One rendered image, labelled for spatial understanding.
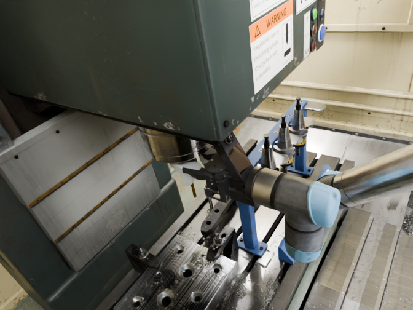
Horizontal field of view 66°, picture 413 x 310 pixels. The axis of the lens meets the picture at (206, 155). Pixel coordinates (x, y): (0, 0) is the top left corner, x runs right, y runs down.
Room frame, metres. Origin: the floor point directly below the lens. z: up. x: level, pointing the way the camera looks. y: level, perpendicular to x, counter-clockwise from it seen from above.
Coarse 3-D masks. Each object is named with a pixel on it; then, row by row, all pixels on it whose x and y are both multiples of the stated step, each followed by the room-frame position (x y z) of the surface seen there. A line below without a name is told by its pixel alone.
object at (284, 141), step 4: (280, 124) 0.78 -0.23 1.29; (280, 128) 0.77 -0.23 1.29; (284, 128) 0.76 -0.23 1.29; (288, 128) 0.77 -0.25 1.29; (280, 132) 0.77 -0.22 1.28; (284, 132) 0.76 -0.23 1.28; (288, 132) 0.76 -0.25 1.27; (280, 136) 0.76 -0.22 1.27; (284, 136) 0.76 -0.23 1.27; (288, 136) 0.76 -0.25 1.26; (280, 140) 0.76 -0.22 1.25; (284, 140) 0.76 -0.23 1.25; (288, 140) 0.76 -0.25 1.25; (280, 144) 0.76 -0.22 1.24; (284, 144) 0.75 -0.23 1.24; (288, 144) 0.75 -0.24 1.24; (280, 148) 0.76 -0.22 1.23; (284, 148) 0.75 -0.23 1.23
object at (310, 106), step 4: (308, 104) 1.00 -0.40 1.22; (312, 104) 1.00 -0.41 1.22; (316, 104) 0.99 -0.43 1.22; (320, 104) 0.98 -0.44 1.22; (324, 104) 0.98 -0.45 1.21; (304, 108) 0.98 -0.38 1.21; (308, 108) 0.97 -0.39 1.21; (312, 108) 0.97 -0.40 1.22; (316, 108) 0.96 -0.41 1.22; (320, 108) 0.95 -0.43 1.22; (324, 108) 0.95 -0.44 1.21
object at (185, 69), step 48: (0, 0) 0.66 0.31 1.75; (48, 0) 0.56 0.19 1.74; (96, 0) 0.48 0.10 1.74; (144, 0) 0.42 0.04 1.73; (192, 0) 0.38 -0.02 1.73; (240, 0) 0.45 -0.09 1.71; (288, 0) 0.56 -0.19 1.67; (0, 48) 0.74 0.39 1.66; (48, 48) 0.61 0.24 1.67; (96, 48) 0.51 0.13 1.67; (144, 48) 0.44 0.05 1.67; (192, 48) 0.39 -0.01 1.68; (240, 48) 0.44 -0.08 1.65; (48, 96) 0.67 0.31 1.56; (96, 96) 0.54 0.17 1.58; (144, 96) 0.46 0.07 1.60; (192, 96) 0.40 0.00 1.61; (240, 96) 0.43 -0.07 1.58
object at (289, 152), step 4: (276, 144) 0.79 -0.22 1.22; (292, 144) 0.77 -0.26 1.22; (276, 148) 0.76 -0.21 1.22; (288, 148) 0.75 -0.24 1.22; (292, 148) 0.75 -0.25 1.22; (280, 152) 0.75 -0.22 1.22; (284, 152) 0.74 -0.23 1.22; (288, 152) 0.74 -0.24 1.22; (292, 152) 0.75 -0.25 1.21; (288, 156) 0.74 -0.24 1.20
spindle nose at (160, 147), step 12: (144, 132) 0.56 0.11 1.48; (156, 132) 0.53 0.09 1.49; (144, 144) 0.57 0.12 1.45; (156, 144) 0.54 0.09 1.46; (168, 144) 0.53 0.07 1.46; (180, 144) 0.52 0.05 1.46; (192, 144) 0.53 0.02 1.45; (204, 144) 0.54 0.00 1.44; (156, 156) 0.55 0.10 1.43; (168, 156) 0.53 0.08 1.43; (180, 156) 0.53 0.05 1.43; (192, 156) 0.53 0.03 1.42
